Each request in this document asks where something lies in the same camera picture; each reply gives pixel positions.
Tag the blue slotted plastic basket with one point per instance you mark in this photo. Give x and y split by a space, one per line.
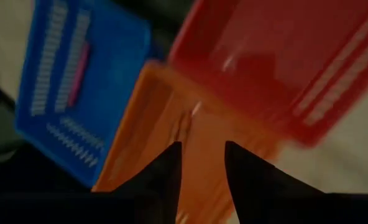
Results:
118 77

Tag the red slotted plastic basket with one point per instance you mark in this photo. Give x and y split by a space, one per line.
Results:
264 46

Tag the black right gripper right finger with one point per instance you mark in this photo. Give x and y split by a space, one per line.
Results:
264 199

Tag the orange slotted plastic basket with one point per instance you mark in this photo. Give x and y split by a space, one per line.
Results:
159 124

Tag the purple crayon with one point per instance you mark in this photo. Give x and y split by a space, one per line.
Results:
78 76

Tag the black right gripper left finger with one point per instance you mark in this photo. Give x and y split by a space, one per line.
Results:
149 199

